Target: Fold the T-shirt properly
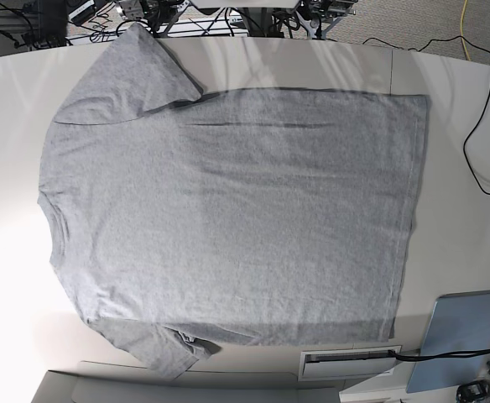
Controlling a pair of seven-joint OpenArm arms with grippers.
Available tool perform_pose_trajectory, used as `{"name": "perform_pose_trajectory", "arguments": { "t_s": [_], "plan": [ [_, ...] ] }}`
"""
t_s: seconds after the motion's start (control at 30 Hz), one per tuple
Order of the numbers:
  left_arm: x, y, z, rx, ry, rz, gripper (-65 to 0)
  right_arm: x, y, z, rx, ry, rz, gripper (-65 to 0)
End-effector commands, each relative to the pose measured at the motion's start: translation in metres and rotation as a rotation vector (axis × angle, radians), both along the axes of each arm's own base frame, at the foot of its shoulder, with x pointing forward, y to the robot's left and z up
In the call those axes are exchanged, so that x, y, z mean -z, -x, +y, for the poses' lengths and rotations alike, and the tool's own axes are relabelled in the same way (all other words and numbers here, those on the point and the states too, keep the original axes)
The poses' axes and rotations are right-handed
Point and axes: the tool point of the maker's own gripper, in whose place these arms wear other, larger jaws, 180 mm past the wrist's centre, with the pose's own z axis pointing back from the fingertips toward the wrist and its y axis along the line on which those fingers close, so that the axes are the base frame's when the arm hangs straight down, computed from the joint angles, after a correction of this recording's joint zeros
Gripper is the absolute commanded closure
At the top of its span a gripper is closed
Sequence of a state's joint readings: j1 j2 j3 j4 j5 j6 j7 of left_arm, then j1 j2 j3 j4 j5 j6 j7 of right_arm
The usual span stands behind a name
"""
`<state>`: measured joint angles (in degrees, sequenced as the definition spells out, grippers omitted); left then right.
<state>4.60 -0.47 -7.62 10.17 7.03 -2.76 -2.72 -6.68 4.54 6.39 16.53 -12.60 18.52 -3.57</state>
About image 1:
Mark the grey T-shirt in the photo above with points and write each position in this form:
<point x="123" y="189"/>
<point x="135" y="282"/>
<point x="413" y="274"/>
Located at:
<point x="259" y="216"/>

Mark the grey laptop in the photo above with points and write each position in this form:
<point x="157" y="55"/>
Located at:
<point x="459" y="322"/>

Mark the black device lower right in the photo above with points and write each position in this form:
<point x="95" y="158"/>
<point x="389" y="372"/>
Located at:
<point x="474" y="392"/>

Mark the table cable grommet box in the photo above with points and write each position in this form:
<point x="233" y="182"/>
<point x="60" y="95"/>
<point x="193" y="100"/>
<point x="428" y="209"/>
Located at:
<point x="341" y="364"/>

